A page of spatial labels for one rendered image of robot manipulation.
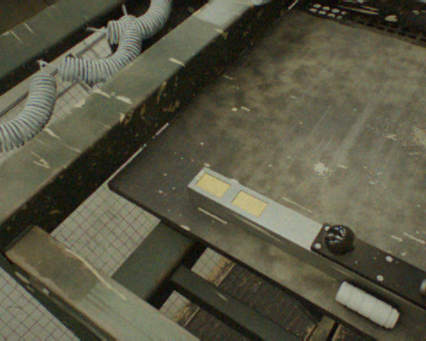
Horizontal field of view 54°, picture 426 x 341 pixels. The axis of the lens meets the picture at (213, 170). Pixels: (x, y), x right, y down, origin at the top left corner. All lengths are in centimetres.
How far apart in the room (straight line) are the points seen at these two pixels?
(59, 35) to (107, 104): 50
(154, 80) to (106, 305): 41
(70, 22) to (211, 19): 46
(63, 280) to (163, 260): 17
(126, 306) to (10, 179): 27
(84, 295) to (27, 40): 78
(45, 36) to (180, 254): 74
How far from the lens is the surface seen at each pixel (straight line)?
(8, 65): 118
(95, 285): 62
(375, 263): 63
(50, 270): 65
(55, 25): 126
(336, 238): 51
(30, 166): 71
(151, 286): 69
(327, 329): 175
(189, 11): 152
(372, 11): 120
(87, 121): 75
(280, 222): 65
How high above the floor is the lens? 175
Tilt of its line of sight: 9 degrees down
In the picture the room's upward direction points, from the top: 44 degrees counter-clockwise
